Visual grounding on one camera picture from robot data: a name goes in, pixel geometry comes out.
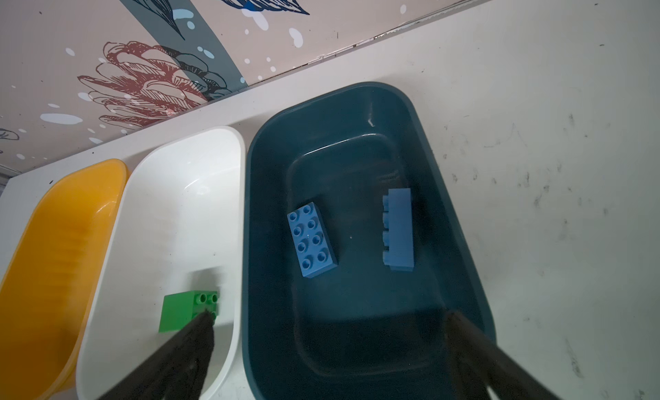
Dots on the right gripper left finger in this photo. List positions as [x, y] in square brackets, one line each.
[177, 370]

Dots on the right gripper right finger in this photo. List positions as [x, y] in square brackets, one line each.
[478, 366]

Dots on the green lego brick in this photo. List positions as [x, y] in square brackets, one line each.
[179, 309]

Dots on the blue long lego brick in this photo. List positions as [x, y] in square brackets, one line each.
[398, 233]

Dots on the blue lego brick 2x4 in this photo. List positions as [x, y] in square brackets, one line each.
[312, 247]

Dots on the white plastic bin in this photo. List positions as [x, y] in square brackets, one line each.
[179, 229]

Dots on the yellow plastic bin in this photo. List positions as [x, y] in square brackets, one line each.
[48, 289]

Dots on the dark teal plastic bin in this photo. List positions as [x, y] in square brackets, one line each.
[361, 330]

